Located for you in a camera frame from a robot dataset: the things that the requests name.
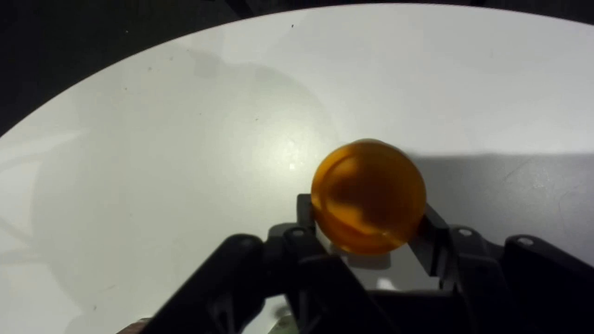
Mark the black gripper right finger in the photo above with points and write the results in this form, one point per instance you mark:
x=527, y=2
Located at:
x=525, y=289

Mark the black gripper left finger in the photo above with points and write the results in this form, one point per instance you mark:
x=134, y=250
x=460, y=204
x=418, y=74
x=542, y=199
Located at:
x=247, y=289

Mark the small red-lidded bottle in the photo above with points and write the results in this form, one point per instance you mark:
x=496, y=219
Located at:
x=368, y=197

